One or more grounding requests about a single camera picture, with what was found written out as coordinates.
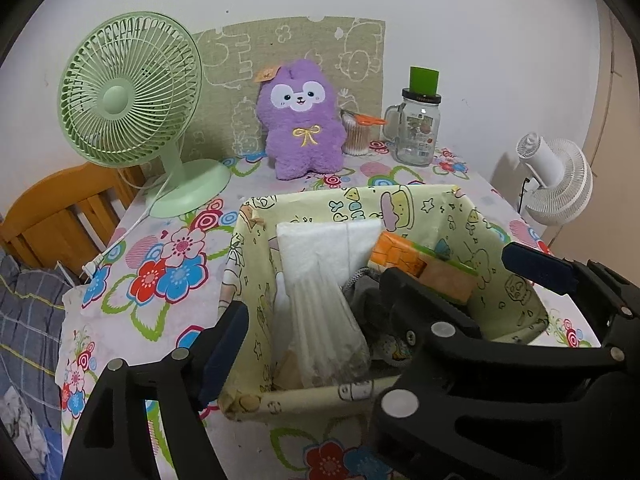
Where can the grey plaid blanket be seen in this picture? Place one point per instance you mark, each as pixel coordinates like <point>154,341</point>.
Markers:
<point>30,320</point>

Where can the yellow cartoon tissue pack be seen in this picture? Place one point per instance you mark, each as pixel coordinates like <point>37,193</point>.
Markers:
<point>395,350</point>

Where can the clear plastic bag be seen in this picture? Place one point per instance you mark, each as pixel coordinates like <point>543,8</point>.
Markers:
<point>320,330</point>

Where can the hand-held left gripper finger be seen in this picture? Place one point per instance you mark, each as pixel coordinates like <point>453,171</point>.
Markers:
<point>225,345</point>

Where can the white folded cloth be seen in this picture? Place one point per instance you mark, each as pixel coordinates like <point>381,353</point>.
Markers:
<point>320,245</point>

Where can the green desk fan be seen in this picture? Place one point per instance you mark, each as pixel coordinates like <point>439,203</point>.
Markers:
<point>115,100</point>

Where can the cotton swab container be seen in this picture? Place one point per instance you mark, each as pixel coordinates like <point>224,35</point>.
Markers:
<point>356,137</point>

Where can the purple plush toy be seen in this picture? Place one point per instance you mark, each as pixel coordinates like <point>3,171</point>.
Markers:
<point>305,155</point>

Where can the green tissue pack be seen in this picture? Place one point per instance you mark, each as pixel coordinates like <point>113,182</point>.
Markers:
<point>400,255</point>

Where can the grey fabric pouch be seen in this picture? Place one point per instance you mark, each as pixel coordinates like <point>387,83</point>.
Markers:
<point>365,305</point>

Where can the white crumpled cloth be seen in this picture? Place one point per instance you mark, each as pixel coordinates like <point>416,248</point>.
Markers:
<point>20,415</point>

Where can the beige wardrobe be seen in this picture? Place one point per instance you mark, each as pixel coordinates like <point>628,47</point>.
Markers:
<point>615,160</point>

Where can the orange scissors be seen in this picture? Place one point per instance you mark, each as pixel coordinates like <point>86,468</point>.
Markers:
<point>370,119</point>

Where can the green plastic cup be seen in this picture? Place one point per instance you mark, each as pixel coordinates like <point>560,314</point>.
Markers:
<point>424,80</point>

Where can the white standing fan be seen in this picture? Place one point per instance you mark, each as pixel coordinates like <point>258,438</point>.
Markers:
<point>555,180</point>

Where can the yellow cartoon printed box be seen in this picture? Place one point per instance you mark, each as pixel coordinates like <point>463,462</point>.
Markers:
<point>300,400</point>

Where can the floral tablecloth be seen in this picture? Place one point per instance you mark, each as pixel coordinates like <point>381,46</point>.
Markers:
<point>165,260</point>

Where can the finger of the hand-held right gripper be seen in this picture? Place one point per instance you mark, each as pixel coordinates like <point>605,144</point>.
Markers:
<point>540,265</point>
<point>440,350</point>

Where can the green cartoon printed board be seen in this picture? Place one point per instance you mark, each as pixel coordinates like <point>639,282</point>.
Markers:
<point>325,50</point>

